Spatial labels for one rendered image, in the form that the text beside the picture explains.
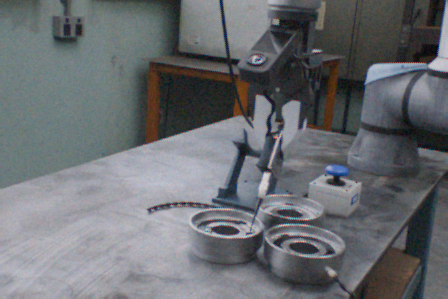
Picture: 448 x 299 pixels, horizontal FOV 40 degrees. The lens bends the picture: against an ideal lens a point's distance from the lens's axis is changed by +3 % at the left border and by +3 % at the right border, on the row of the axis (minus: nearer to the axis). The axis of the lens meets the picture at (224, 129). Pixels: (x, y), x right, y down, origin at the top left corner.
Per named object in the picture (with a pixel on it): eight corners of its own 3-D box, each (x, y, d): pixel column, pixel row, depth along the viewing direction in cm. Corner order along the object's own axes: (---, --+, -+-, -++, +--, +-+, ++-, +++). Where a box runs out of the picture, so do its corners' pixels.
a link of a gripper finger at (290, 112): (313, 154, 91) (314, 93, 89) (299, 163, 86) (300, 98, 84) (293, 152, 92) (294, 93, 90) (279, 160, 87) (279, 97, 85)
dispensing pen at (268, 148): (236, 221, 83) (272, 113, 88) (246, 229, 86) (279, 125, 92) (251, 225, 82) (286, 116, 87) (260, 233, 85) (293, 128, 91)
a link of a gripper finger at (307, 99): (313, 128, 85) (314, 66, 84) (309, 130, 84) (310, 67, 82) (282, 126, 88) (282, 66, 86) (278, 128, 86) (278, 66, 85)
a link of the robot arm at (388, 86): (381, 115, 140) (390, 56, 136) (436, 128, 130) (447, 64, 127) (348, 119, 132) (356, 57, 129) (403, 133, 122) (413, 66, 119)
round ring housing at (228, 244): (232, 274, 77) (234, 244, 76) (171, 249, 83) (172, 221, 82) (276, 250, 85) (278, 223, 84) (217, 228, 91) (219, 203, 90)
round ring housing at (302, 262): (247, 258, 82) (249, 229, 81) (307, 246, 88) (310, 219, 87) (295, 294, 73) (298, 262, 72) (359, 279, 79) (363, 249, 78)
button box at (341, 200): (347, 218, 100) (350, 190, 99) (306, 208, 103) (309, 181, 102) (360, 205, 107) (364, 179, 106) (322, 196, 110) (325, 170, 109)
